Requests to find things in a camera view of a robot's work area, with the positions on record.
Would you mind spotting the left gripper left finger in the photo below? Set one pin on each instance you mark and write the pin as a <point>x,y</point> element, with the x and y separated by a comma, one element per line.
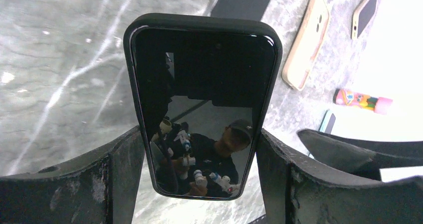
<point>98,187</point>

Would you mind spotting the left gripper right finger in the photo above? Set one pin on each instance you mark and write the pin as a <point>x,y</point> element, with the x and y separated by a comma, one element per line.
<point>297,189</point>

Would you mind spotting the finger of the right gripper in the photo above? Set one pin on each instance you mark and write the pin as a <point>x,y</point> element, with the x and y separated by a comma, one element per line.
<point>360,157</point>

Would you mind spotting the beige phone case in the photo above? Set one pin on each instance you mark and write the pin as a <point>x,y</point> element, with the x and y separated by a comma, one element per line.
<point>307,44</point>

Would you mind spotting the phone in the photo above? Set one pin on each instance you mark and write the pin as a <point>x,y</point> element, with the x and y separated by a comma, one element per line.
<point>361,17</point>
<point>201,88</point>
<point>328,122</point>

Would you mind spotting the phone in blue case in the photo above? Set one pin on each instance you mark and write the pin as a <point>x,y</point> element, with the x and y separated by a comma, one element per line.
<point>328,122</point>

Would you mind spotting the phone in pink case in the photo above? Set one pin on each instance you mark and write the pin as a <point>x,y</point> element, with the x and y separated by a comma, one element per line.
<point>361,17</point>

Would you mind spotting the pink capped small bottle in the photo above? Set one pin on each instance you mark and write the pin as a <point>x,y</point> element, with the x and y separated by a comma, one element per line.
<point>379,105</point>

